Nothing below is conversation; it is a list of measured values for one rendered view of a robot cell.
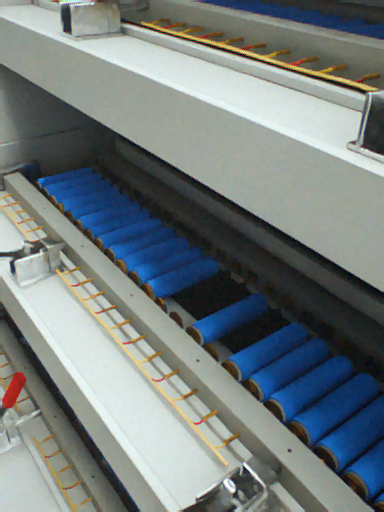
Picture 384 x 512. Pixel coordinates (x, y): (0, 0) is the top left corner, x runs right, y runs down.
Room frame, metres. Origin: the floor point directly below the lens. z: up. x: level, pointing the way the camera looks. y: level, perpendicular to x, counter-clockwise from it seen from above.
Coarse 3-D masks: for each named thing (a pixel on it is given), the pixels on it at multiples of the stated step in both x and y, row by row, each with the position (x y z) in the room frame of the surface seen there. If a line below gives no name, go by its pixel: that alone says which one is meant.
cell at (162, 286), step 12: (192, 264) 0.39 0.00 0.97; (204, 264) 0.40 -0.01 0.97; (216, 264) 0.40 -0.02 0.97; (168, 276) 0.38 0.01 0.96; (180, 276) 0.38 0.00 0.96; (192, 276) 0.38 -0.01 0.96; (204, 276) 0.39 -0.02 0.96; (156, 288) 0.36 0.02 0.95; (168, 288) 0.37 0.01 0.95; (180, 288) 0.38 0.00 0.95
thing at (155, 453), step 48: (0, 144) 0.54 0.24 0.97; (48, 144) 0.57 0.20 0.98; (96, 144) 0.62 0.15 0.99; (0, 192) 0.52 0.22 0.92; (192, 192) 0.49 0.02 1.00; (0, 240) 0.44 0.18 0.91; (288, 240) 0.41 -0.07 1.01; (0, 288) 0.40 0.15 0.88; (48, 288) 0.38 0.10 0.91; (336, 288) 0.36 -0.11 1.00; (48, 336) 0.32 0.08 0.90; (96, 336) 0.33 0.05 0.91; (96, 384) 0.28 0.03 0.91; (144, 384) 0.29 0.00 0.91; (96, 432) 0.27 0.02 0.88; (144, 432) 0.25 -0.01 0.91; (192, 432) 0.25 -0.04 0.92; (144, 480) 0.22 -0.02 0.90; (192, 480) 0.22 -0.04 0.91
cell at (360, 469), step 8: (376, 448) 0.24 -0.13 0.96; (368, 456) 0.23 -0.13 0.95; (376, 456) 0.23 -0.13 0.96; (352, 464) 0.23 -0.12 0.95; (360, 464) 0.23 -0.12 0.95; (368, 464) 0.23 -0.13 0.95; (376, 464) 0.23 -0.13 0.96; (344, 472) 0.23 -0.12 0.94; (352, 472) 0.22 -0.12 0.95; (360, 472) 0.22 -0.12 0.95; (368, 472) 0.22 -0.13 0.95; (376, 472) 0.22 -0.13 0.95; (360, 480) 0.22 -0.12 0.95; (368, 480) 0.22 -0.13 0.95; (376, 480) 0.22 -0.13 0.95; (368, 488) 0.22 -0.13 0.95; (376, 488) 0.22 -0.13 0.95; (368, 496) 0.22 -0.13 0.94
